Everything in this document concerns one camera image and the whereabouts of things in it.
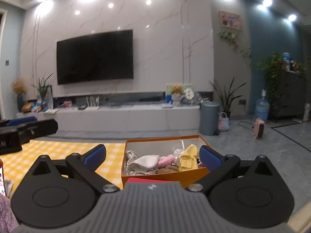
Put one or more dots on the hanging vine plant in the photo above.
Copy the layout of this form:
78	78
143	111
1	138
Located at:
233	40

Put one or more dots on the green plant in vase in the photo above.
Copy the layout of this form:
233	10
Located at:
44	94

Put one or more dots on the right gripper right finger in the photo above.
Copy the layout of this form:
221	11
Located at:
231	173

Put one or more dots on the floor potted plant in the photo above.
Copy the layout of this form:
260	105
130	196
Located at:
227	95

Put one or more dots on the white fabric pouch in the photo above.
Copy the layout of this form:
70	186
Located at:
144	165

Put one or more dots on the white wifi router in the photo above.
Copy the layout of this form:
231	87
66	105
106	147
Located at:
93	104

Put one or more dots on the framed wall picture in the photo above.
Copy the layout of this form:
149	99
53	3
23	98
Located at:
230	20

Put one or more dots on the grey trash can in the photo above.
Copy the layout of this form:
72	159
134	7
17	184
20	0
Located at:
209	118

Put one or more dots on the orange storage box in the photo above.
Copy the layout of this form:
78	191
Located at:
163	147

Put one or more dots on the vase with yellow flowers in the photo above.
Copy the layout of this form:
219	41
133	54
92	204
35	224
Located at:
19	90

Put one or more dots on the pink white crochet pouch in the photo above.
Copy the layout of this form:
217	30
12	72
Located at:
165	161

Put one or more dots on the large leafy plant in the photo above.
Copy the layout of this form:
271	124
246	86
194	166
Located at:
273	66

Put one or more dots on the pastel woven basket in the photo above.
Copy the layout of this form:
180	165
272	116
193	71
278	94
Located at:
223	122

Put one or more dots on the yellow cleaning cloth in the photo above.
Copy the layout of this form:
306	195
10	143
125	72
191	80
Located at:
188	159

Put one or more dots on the white tv console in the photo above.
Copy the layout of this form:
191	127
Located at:
124	118

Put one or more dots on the black wall television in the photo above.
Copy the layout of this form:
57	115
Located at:
96	57

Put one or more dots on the teddy bear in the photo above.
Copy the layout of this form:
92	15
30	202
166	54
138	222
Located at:
176	90

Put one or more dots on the pink space heater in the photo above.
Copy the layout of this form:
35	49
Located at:
258	128

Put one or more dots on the pink fuzzy sleeve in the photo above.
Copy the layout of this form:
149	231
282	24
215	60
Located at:
8	220

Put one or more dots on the red tissue box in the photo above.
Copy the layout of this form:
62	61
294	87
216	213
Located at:
151	184

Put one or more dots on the smartphone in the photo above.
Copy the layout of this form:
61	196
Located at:
2	186

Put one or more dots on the dark cabinet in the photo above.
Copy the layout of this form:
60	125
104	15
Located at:
292	97

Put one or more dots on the blue water jug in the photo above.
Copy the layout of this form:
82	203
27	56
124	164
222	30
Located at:
262	107

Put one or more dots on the purple rose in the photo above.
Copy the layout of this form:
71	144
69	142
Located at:
178	151

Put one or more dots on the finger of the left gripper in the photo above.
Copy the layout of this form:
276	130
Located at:
18	121
41	128

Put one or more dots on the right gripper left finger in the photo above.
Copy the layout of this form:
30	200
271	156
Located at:
71	172

